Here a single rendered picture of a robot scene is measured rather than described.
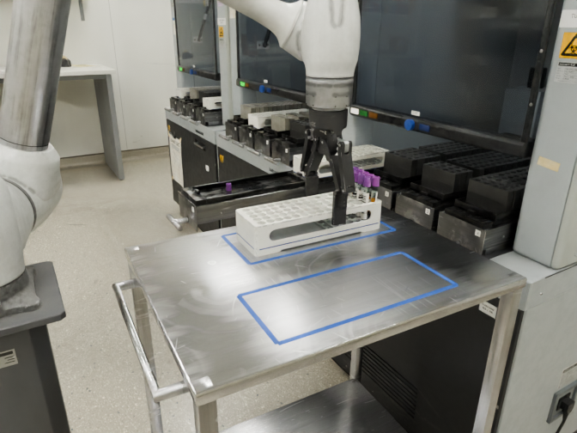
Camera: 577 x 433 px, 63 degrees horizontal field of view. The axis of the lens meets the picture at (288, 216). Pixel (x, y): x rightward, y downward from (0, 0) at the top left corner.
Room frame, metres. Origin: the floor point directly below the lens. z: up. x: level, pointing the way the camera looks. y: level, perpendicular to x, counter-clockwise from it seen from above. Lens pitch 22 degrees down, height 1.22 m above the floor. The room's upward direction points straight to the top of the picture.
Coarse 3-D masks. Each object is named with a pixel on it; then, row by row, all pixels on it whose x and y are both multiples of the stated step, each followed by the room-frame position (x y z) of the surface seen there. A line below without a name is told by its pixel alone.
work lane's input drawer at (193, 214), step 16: (256, 176) 1.31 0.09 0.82; (272, 176) 1.33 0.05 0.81; (288, 176) 1.35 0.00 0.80; (192, 192) 1.16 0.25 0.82; (208, 192) 1.20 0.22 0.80; (224, 192) 1.20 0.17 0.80; (240, 192) 1.16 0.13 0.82; (256, 192) 1.19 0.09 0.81; (272, 192) 1.20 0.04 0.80; (288, 192) 1.23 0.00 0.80; (304, 192) 1.25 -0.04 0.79; (320, 192) 1.28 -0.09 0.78; (192, 208) 1.10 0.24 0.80; (208, 208) 1.11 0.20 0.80; (224, 208) 1.13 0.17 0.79; (240, 208) 1.15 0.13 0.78; (176, 224) 1.10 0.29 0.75; (192, 224) 1.11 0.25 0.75
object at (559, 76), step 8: (568, 32) 0.97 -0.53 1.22; (576, 32) 0.95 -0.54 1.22; (568, 40) 0.96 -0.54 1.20; (576, 40) 0.95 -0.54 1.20; (568, 48) 0.96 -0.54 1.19; (576, 48) 0.95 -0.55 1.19; (560, 56) 0.97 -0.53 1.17; (568, 56) 0.96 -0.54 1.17; (576, 56) 0.94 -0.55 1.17; (560, 64) 0.97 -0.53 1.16; (568, 64) 0.95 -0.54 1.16; (576, 64) 0.94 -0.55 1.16; (560, 72) 0.97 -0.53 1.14; (568, 72) 0.95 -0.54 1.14; (576, 72) 0.94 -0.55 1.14; (560, 80) 0.96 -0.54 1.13; (568, 80) 0.95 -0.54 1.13; (576, 80) 0.94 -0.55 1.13; (544, 160) 0.96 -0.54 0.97; (552, 168) 0.94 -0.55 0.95
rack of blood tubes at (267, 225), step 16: (256, 208) 0.89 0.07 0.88; (272, 208) 0.89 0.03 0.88; (288, 208) 0.89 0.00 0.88; (304, 208) 0.89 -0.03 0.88; (320, 208) 0.89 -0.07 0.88; (352, 208) 0.89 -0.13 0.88; (368, 208) 0.91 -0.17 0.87; (240, 224) 0.85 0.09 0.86; (256, 224) 0.80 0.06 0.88; (272, 224) 0.81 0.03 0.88; (288, 224) 0.82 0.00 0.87; (304, 224) 0.94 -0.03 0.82; (320, 224) 0.92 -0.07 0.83; (352, 224) 0.89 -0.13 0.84; (368, 224) 0.91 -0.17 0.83; (240, 240) 0.85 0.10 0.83; (256, 240) 0.79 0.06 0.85; (272, 240) 0.86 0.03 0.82; (288, 240) 0.82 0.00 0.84; (320, 240) 0.86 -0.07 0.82; (256, 256) 0.79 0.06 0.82
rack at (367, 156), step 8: (368, 144) 1.51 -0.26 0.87; (352, 152) 1.41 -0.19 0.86; (360, 152) 1.42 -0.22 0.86; (368, 152) 1.41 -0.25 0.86; (376, 152) 1.41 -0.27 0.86; (384, 152) 1.42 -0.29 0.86; (296, 160) 1.35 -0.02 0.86; (352, 160) 1.36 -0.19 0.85; (360, 160) 1.45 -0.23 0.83; (368, 160) 1.46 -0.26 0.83; (376, 160) 1.46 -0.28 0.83; (384, 160) 1.42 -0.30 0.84; (296, 168) 1.35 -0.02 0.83; (320, 168) 1.42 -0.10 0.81; (328, 168) 1.42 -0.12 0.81; (360, 168) 1.37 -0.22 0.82; (368, 168) 1.39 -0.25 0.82; (320, 176) 1.30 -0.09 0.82
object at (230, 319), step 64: (128, 256) 0.79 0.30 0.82; (192, 256) 0.79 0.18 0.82; (320, 256) 0.79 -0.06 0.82; (384, 256) 0.80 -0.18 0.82; (448, 256) 0.80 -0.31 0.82; (128, 320) 0.63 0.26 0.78; (192, 320) 0.58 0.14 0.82; (256, 320) 0.58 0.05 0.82; (320, 320) 0.59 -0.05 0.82; (384, 320) 0.59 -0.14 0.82; (512, 320) 0.71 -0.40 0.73; (192, 384) 0.45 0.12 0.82; (256, 384) 0.47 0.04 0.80
